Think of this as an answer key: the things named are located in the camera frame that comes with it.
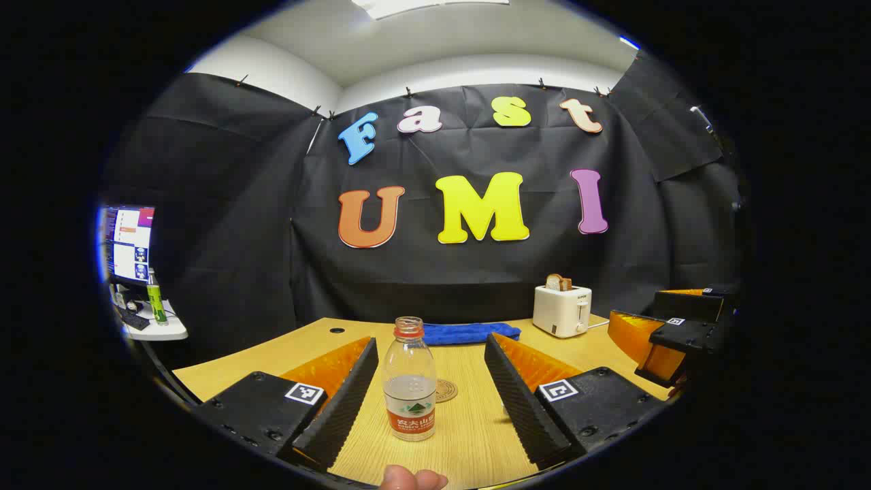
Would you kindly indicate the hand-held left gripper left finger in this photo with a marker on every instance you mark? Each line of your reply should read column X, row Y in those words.
column 343, row 408

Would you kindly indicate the bread slice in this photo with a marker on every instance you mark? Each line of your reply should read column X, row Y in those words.
column 558, row 283

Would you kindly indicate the black keyboard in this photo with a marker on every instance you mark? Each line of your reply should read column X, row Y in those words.
column 134, row 319

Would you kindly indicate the green drink bottle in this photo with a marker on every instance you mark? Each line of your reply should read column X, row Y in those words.
column 157, row 303

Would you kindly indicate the white toaster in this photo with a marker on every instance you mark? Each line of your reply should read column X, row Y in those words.
column 561, row 313

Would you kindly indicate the small white side table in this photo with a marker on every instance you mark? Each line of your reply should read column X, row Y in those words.
column 170, row 331

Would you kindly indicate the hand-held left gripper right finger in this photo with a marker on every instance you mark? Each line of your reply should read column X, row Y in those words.
column 524, row 415

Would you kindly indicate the blue towel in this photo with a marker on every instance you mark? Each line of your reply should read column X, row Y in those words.
column 469, row 333

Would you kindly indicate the clear plastic water bottle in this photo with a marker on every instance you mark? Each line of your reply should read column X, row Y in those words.
column 408, row 367

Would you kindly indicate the computer monitor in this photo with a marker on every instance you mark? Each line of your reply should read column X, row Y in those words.
column 129, row 241

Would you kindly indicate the round wooden coaster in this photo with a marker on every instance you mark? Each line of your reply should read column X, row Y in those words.
column 448, row 391

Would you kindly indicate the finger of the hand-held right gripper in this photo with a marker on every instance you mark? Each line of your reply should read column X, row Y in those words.
column 687, row 335
column 687, row 305

